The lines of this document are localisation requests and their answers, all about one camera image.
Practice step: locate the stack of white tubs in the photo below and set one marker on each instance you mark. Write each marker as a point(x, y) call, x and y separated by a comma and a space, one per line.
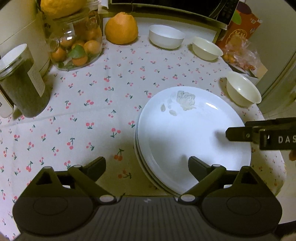
point(94, 2)

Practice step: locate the person's right hand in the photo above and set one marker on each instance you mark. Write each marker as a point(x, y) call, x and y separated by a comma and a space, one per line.
point(293, 155)

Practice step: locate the cream bowl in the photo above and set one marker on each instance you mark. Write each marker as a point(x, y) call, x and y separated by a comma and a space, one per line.
point(242, 90)
point(207, 49)

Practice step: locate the plastic bag of fruit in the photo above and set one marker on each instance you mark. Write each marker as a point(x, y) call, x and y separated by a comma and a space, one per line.
point(245, 55)

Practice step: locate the white flower print plate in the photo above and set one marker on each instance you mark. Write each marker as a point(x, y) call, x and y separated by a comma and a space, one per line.
point(189, 129)

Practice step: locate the white bowl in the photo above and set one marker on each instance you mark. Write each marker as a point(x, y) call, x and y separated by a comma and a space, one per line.
point(165, 38)

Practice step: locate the orange citrus fruit with knob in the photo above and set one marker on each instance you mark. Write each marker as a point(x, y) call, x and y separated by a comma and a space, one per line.
point(121, 29)

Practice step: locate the large orange citrus fruit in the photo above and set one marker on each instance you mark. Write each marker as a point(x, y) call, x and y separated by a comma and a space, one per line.
point(62, 7)

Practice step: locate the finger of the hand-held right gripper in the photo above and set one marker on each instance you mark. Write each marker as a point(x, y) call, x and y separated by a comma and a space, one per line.
point(240, 134)

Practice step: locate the orange cardboard box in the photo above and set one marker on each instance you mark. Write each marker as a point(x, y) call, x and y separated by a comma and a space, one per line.
point(245, 23)

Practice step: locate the black and white box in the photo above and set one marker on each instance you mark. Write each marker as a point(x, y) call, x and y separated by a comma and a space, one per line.
point(251, 77)

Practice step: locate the white kitchen appliance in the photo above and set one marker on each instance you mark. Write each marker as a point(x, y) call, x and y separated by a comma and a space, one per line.
point(20, 23)

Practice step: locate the pile of kumquats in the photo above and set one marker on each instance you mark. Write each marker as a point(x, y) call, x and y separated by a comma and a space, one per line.
point(91, 47)

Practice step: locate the glass jar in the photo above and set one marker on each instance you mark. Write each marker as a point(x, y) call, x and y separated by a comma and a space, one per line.
point(69, 32)

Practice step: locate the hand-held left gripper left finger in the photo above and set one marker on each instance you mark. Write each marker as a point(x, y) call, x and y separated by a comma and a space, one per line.
point(96, 166)

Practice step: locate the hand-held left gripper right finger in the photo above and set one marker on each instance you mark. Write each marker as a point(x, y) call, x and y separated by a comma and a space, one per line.
point(196, 166)

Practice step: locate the dark jar with white lid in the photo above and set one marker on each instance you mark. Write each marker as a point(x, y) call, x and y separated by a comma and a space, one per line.
point(25, 92)

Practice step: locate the cherry print tablecloth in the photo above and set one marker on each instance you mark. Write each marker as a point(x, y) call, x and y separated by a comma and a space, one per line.
point(92, 111)

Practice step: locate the white refrigerator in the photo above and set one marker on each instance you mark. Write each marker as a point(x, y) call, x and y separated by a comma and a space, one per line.
point(277, 69)

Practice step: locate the black microwave oven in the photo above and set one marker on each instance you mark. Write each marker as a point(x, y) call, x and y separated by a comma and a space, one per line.
point(173, 5)

